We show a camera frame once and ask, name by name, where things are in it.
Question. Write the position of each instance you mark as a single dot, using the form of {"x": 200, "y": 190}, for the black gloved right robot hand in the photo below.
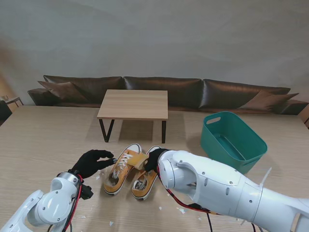
{"x": 153, "y": 159}

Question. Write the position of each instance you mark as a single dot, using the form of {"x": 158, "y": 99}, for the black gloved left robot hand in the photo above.
{"x": 90, "y": 164}

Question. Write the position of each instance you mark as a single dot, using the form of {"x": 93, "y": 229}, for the wooden hand brush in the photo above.
{"x": 137, "y": 160}

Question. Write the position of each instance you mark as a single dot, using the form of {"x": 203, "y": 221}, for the yellow canvas sneaker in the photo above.
{"x": 142, "y": 188}
{"x": 118, "y": 176}

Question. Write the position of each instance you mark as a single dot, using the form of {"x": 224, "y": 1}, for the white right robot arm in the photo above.
{"x": 217, "y": 183}

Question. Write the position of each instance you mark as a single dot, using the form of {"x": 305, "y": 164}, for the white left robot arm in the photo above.
{"x": 48, "y": 205}

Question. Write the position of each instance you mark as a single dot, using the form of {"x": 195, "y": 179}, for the small wooden black-legged table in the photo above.
{"x": 135, "y": 104}

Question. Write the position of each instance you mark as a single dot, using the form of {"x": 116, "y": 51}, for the brown leather cushion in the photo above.
{"x": 62, "y": 89}
{"x": 265, "y": 100}

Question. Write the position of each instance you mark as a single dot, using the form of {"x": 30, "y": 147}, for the brown leather sofa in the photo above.
{"x": 181, "y": 84}

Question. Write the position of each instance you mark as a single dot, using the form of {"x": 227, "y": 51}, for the green plastic basin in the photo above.
{"x": 241, "y": 135}

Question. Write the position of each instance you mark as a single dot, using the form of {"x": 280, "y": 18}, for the light wooden side table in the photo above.
{"x": 13, "y": 99}

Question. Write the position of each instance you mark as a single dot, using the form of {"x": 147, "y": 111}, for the dark chair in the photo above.
{"x": 3, "y": 112}

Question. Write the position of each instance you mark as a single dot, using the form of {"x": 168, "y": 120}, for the light wooden furniture edge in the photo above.
{"x": 305, "y": 118}

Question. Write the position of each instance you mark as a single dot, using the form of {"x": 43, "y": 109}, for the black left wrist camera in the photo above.
{"x": 87, "y": 192}

